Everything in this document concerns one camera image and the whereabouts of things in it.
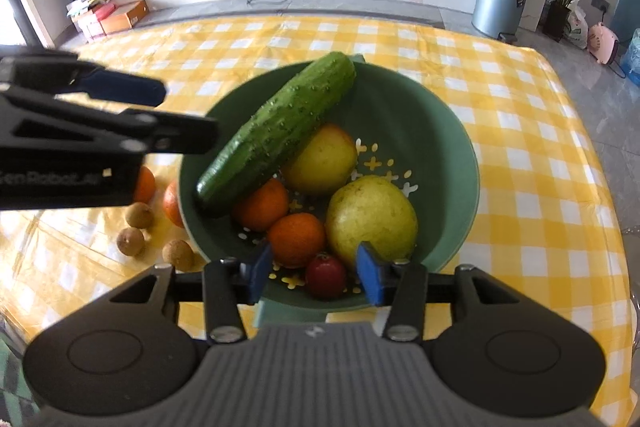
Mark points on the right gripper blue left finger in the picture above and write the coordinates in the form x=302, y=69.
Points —
x=229, y=283

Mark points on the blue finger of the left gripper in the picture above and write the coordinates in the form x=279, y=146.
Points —
x=112, y=86

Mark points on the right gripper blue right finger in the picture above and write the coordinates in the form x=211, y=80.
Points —
x=400, y=285

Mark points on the brown longan small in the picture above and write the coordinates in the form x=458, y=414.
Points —
x=179, y=254

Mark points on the small red fruit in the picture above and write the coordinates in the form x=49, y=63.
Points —
x=325, y=277

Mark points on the orange tangerine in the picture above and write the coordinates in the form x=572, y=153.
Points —
x=146, y=186
x=296, y=239
x=264, y=207
x=171, y=205

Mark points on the yellow-green pear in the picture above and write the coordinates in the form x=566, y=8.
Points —
x=374, y=210

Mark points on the red-green apple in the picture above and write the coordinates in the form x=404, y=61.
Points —
x=324, y=164

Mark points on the green cucumber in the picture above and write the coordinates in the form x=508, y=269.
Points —
x=277, y=129

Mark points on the stack of books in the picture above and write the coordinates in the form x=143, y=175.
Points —
x=87, y=16

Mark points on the orange cardboard box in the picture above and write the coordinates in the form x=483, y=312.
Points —
x=125, y=17

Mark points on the green colander bowl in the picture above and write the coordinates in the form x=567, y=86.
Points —
x=404, y=132

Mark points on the yellow checkered tablecloth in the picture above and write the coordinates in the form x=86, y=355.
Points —
x=545, y=223

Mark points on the white plastic bag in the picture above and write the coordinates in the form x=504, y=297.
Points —
x=576, y=27

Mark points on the pink piglet heater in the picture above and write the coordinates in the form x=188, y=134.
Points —
x=602, y=44

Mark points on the blue water jug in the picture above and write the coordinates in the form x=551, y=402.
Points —
x=630, y=62

